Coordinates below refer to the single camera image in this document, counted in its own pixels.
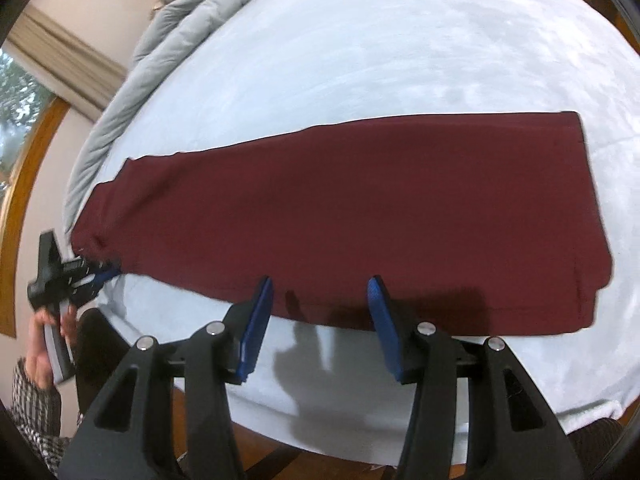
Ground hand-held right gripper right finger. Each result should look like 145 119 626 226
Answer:
366 275 586 480

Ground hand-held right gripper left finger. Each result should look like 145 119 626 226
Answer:
59 275 275 480

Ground maroon pants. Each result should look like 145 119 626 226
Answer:
67 110 615 337

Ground person's left forearm checked sleeve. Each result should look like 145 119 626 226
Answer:
9 357 73 477

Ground person's left hand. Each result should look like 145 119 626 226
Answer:
24 306 80 391

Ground dark cloth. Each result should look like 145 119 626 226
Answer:
74 307 133 413
564 414 628 480

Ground beige curtain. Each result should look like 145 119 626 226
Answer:
6 4 127 122

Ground grey duvet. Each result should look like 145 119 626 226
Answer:
62 0 311 238

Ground light blue bed sheet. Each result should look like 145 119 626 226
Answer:
65 0 640 466

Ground wooden window frame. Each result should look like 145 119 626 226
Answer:
0 96 70 337

